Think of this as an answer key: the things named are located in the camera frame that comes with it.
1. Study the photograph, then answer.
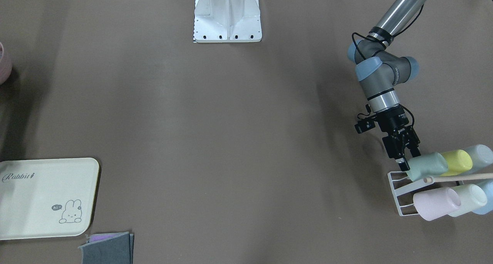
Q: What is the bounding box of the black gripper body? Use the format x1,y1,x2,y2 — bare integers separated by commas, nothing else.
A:
376,105,420,159

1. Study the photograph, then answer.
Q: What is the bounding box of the sage green cup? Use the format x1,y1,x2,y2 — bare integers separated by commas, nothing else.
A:
406,152,449,182

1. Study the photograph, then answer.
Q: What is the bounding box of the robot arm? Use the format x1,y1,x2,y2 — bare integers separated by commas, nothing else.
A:
347,0,426,171

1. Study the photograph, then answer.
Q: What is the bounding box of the yellow cup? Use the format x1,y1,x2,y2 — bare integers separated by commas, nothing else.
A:
441,149,473,176

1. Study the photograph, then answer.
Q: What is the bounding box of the pink cup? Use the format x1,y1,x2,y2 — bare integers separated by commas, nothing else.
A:
413,187,461,221

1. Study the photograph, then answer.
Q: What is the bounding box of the grey blue cup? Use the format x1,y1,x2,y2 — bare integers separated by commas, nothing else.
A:
463,144,493,175

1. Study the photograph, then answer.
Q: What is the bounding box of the pale cream green cup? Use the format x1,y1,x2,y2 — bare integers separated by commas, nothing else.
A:
449,184,487,217

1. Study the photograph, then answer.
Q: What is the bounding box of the light blue cup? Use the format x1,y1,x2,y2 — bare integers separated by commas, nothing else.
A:
473,179,493,215

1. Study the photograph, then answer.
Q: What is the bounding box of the cream rabbit tray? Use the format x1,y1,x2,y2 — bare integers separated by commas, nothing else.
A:
0,157,100,241

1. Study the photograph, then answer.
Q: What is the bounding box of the grey folded cloth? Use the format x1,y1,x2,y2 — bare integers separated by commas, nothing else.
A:
79,231,134,264

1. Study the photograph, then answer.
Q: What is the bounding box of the pink ribbed bowl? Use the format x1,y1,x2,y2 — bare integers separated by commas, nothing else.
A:
0,42,12,85

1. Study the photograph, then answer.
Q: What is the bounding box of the white wire cup rack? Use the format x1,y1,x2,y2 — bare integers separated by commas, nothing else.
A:
387,171,434,217

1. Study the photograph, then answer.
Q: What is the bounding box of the wooden rack handle rod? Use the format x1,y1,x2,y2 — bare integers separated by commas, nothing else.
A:
423,173,493,184

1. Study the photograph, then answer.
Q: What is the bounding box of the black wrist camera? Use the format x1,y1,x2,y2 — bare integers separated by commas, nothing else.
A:
354,119,376,134

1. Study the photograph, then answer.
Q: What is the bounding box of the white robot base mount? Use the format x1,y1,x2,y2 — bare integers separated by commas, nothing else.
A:
193,0,262,43

